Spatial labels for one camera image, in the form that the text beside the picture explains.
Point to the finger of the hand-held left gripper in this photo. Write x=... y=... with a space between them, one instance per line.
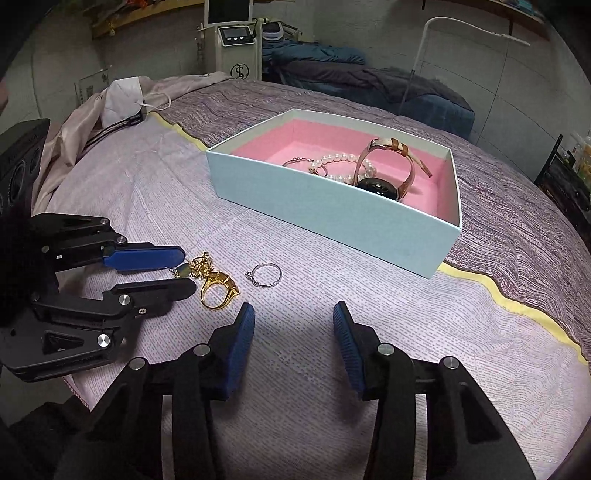
x=143 y=257
x=157 y=290

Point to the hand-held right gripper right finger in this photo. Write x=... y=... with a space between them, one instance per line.
x=348 y=346

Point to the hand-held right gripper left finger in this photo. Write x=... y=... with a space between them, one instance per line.
x=240 y=341

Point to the light blue box pink lining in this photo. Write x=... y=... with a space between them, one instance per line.
x=323 y=217

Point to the thin silver bangle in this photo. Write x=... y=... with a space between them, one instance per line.
x=295 y=160

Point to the pale pink cloth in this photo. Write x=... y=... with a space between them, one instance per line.
x=83 y=115

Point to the clear acrylic sign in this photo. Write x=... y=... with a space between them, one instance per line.
x=92 y=85

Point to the white face mask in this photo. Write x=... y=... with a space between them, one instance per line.
x=122 y=97

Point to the white beauty machine with screen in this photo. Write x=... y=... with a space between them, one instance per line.
x=240 y=55

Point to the massage bed with dark cover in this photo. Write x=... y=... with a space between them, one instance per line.
x=438 y=110

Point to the grey blanket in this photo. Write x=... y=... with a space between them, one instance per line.
x=369 y=81

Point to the dark blue blanket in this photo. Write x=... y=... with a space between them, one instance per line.
x=318 y=54

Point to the black storage cart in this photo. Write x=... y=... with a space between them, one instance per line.
x=561 y=180

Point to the group of plastic bottles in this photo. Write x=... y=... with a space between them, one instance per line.
x=582 y=154

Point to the white floor lamp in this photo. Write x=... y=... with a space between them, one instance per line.
x=427 y=27

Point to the wooden wall shelf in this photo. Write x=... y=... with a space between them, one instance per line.
x=531 y=14

